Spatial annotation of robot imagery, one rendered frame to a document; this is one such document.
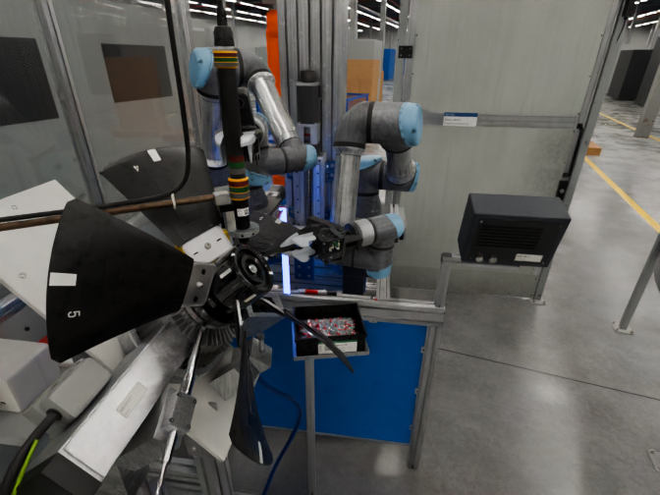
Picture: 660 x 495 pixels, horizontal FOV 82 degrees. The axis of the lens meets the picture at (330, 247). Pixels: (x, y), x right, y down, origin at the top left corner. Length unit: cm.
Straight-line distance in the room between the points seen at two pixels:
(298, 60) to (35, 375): 134
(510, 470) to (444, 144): 181
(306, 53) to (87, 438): 141
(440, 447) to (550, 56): 218
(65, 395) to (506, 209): 108
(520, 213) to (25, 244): 117
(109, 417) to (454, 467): 158
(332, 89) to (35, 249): 118
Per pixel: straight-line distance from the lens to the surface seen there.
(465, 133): 262
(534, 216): 119
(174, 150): 96
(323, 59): 164
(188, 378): 76
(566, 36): 272
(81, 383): 75
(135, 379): 75
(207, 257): 84
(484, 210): 116
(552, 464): 218
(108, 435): 71
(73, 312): 64
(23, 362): 118
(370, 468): 193
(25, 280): 89
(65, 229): 63
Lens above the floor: 162
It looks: 27 degrees down
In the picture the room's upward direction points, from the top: 1 degrees clockwise
